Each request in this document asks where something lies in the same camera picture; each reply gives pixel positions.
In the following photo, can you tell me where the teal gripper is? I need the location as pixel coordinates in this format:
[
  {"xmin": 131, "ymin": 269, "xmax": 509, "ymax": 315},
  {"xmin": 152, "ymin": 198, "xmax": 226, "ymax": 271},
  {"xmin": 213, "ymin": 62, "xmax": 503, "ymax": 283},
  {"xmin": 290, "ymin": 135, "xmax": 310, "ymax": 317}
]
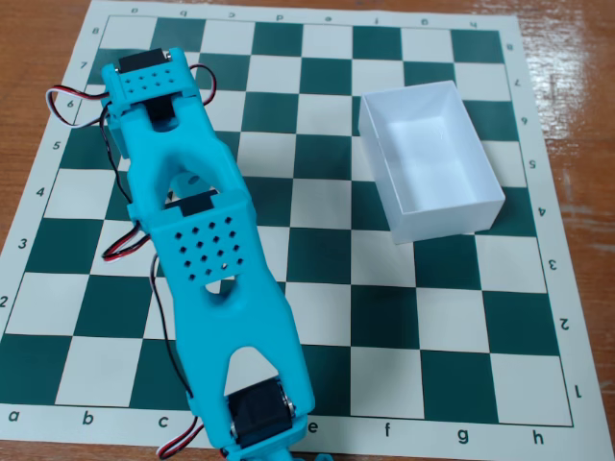
[{"xmin": 106, "ymin": 100, "xmax": 206, "ymax": 194}]

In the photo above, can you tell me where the white rectangular open box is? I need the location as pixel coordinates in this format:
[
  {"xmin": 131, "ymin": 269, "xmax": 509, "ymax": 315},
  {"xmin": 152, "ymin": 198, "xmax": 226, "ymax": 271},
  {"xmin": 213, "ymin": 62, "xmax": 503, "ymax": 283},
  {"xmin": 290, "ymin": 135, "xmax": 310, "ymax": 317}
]
[{"xmin": 357, "ymin": 80, "xmax": 506, "ymax": 246}]

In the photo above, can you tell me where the green and white chessboard mat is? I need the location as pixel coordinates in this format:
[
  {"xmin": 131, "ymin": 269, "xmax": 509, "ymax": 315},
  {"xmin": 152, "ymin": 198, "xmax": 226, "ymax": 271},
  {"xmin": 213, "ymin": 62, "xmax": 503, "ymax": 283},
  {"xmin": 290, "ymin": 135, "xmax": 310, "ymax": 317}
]
[{"xmin": 0, "ymin": 0, "xmax": 596, "ymax": 461}]

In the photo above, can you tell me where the red white black gripper cable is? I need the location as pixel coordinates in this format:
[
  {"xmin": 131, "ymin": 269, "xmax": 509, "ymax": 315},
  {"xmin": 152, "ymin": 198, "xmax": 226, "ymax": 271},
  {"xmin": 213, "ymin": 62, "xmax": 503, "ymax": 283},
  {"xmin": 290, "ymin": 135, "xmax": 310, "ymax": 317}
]
[{"xmin": 188, "ymin": 63, "xmax": 218, "ymax": 105}]

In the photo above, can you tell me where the red white black elbow cable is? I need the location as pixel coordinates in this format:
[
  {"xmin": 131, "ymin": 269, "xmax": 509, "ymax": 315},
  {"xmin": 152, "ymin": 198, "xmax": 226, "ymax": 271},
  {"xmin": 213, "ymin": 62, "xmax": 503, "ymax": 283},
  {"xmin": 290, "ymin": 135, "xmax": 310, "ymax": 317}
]
[{"xmin": 101, "ymin": 221, "xmax": 194, "ymax": 400}]

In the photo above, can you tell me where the red white black wrist cable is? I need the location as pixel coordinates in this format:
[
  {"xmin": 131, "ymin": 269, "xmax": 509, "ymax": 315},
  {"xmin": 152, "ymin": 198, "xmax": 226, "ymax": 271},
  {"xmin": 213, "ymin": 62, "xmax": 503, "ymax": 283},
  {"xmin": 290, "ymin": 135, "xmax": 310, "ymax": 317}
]
[{"xmin": 46, "ymin": 85, "xmax": 134, "ymax": 204}]

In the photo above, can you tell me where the red white black shoulder cable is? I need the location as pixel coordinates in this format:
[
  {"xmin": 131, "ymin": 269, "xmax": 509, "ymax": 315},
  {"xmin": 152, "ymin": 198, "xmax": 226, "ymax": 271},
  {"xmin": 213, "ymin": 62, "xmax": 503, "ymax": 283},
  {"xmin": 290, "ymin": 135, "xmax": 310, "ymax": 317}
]
[{"xmin": 157, "ymin": 415, "xmax": 205, "ymax": 458}]

